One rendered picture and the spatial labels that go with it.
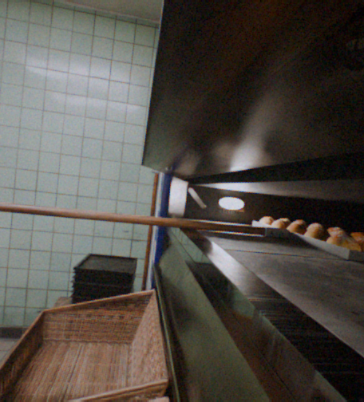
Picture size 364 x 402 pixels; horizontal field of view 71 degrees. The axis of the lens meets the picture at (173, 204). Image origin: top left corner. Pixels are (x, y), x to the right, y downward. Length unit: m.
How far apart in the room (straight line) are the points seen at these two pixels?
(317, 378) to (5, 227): 2.23
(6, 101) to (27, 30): 0.54
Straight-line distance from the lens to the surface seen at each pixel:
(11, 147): 2.30
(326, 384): 0.25
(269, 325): 0.31
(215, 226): 0.88
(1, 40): 2.53
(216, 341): 0.51
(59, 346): 1.33
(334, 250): 0.83
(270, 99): 0.22
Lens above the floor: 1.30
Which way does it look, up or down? 3 degrees down
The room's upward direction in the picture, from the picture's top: 7 degrees clockwise
